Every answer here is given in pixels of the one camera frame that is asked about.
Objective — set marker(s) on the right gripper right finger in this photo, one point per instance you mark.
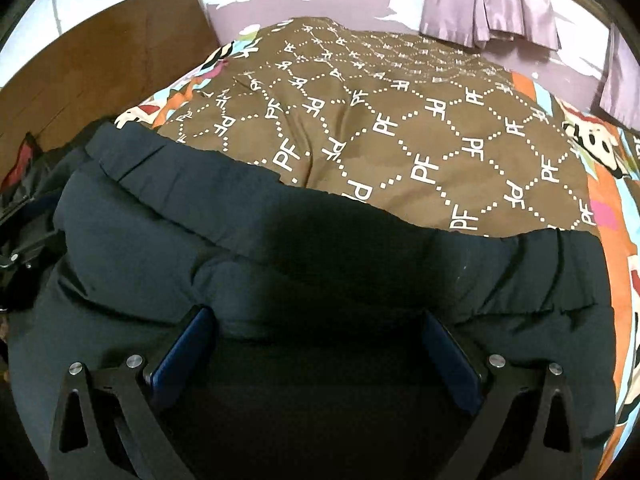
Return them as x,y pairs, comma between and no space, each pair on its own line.
511,420

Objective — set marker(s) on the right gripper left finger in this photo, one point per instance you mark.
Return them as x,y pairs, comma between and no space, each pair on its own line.
110,423

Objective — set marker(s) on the large black garment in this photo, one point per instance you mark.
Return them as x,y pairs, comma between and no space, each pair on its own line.
318,368

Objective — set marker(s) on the red black clothes pile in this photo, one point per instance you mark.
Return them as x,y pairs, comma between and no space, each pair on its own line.
34,186

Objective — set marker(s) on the brown wooden headboard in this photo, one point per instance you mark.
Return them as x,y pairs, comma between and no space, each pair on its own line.
101,67

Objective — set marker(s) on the brown cartoon monkey bedspread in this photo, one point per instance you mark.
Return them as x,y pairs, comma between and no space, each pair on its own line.
437,135

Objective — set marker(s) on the right pink curtain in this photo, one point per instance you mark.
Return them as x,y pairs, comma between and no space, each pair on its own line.
620,94

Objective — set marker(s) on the pink curtain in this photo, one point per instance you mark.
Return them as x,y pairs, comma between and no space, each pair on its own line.
473,23
620,94

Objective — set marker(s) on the left pink curtain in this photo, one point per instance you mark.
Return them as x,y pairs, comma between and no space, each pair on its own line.
473,23

